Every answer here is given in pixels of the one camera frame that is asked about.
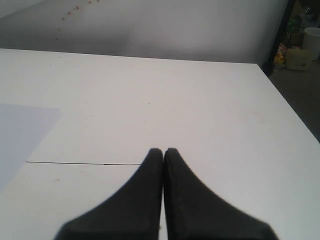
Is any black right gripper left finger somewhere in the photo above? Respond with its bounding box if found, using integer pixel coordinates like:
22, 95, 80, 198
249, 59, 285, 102
55, 148, 163, 240

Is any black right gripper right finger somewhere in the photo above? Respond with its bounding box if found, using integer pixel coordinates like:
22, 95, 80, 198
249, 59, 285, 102
163, 148, 278, 240

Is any white paper sheet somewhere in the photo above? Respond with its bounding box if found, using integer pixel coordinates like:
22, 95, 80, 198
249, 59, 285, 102
0, 104, 63, 190

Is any yellow toy clutter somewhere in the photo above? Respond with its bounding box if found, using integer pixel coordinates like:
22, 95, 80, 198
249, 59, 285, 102
273, 43, 287, 68

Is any beige cardboard box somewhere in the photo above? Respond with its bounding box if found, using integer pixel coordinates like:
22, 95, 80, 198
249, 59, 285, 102
285, 48, 313, 71

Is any white plastic bucket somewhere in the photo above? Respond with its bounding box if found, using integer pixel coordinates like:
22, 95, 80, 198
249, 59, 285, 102
302, 27, 320, 61

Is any black vertical frame post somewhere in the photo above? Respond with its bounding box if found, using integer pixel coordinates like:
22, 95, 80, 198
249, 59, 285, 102
262, 0, 296, 77

